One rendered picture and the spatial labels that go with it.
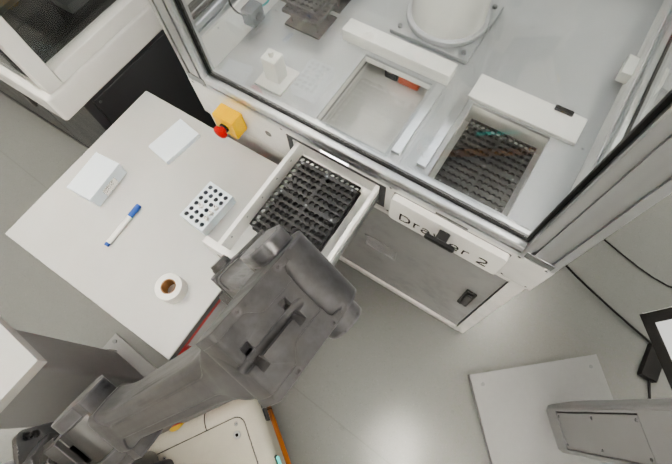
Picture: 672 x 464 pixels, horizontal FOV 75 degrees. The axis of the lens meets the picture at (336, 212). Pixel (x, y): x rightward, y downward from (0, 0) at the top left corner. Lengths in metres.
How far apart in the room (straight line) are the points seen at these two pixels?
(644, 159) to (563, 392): 1.40
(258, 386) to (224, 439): 1.28
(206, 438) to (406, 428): 0.73
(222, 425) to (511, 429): 1.03
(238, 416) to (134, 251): 0.66
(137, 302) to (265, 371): 0.92
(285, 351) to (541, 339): 1.71
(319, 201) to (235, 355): 0.78
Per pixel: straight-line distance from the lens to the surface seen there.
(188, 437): 1.68
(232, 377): 0.37
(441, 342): 1.90
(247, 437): 1.62
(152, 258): 1.28
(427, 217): 1.02
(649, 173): 0.70
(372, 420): 1.86
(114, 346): 2.11
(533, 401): 1.93
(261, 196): 1.11
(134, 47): 1.61
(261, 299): 0.35
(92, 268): 1.35
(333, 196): 1.07
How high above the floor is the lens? 1.86
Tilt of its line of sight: 66 degrees down
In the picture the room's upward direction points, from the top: 7 degrees counter-clockwise
